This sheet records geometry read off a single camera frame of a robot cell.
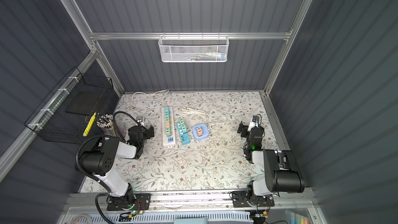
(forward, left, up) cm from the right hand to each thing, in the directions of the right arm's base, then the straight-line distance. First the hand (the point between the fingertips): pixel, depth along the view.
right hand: (252, 124), depth 91 cm
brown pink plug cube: (-4, +31, -2) cm, 32 cm away
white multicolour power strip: (-8, +50, -6) cm, 51 cm away
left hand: (+1, +68, -4) cm, 68 cm away
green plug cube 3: (+4, +43, -2) cm, 43 cm away
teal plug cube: (+14, +54, -2) cm, 56 cm away
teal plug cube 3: (-2, +41, -1) cm, 41 cm away
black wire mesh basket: (-9, +93, +22) cm, 96 cm away
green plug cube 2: (-3, +50, -1) cm, 51 cm away
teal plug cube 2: (+9, +53, -1) cm, 53 cm away
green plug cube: (+5, +52, -1) cm, 52 cm away
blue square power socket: (-1, +28, -6) cm, 29 cm away
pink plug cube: (+1, +51, -1) cm, 51 cm away
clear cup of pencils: (-5, +81, +10) cm, 82 cm away
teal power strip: (-5, +41, -6) cm, 42 cm away
